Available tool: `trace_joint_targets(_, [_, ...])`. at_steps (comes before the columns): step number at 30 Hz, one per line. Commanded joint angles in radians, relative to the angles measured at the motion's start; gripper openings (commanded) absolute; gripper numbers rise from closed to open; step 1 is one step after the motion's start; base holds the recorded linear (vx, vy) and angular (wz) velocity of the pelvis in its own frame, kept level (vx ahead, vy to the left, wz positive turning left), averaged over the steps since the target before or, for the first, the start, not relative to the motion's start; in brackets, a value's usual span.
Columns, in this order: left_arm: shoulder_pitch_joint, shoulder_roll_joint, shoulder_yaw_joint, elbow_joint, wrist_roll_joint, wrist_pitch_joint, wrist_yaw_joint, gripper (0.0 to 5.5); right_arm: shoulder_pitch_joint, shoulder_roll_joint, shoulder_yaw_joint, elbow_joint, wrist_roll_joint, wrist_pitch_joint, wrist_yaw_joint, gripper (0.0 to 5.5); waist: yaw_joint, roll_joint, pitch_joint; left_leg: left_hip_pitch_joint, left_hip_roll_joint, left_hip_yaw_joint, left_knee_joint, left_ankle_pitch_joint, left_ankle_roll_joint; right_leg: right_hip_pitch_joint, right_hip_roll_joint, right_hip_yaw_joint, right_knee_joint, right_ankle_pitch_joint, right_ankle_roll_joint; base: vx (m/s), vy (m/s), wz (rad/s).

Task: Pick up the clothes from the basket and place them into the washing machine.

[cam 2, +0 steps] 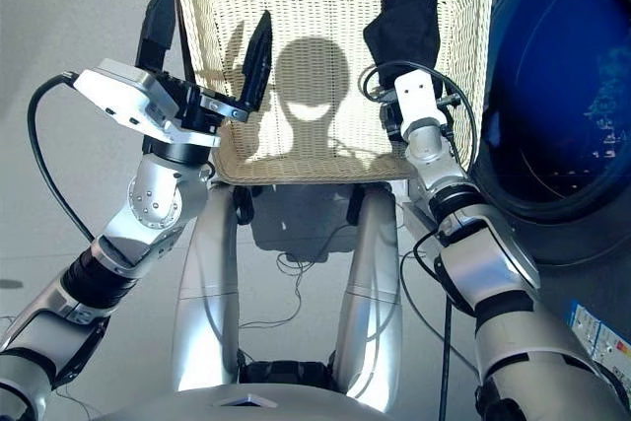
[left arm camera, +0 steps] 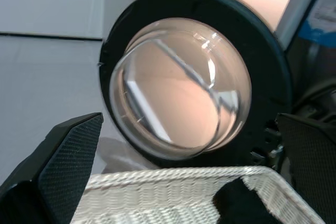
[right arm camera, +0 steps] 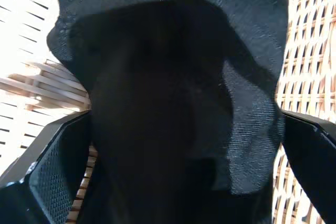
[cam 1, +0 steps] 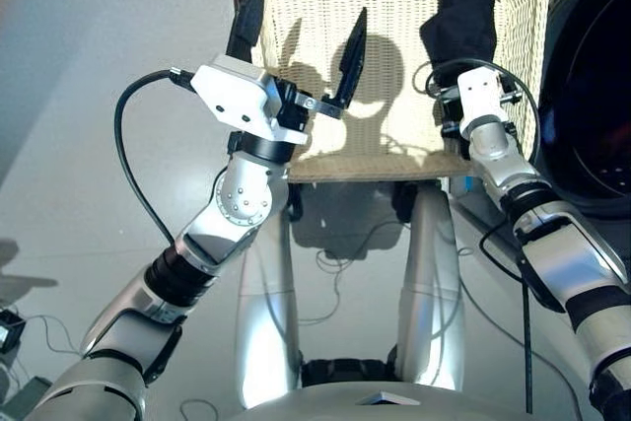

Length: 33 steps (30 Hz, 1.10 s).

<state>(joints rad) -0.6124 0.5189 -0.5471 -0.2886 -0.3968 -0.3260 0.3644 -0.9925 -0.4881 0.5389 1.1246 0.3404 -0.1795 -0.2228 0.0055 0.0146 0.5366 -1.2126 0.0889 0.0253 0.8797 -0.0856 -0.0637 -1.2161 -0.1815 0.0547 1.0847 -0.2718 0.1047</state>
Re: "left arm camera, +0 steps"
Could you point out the black cloth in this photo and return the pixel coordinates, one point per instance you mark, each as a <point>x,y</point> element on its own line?
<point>241,203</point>

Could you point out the pale woven basket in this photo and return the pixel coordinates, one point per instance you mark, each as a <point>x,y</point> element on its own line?
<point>157,195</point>

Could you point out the grey washing machine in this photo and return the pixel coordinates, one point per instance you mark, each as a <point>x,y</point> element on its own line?
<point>309,64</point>

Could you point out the round glass washing machine door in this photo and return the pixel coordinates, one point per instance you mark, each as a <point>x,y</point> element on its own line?
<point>236,19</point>

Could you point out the blue QR code sticker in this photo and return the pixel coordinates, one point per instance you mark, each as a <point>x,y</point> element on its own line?
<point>320,16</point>

